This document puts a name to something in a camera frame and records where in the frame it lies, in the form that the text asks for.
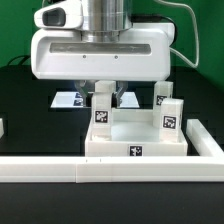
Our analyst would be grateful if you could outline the white L-shaped fence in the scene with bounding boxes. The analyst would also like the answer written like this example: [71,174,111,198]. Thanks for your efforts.
[0,119,224,183]

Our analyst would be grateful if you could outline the white part at left edge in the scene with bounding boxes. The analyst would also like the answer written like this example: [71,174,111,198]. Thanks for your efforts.
[0,118,4,139]

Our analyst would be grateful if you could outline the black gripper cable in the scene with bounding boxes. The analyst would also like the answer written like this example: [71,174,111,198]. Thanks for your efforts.
[130,13,179,46]

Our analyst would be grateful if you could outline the white square tabletop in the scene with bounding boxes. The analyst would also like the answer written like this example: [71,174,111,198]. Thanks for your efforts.
[85,109,188,157]

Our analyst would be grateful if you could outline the black cable bundle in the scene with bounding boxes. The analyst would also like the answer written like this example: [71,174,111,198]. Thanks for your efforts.
[7,54,33,66]

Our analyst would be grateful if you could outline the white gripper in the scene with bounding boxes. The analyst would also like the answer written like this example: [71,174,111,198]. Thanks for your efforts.
[31,23,175,107]

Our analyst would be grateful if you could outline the white marker base plate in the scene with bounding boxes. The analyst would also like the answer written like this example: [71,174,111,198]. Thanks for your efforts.
[51,92,139,108]

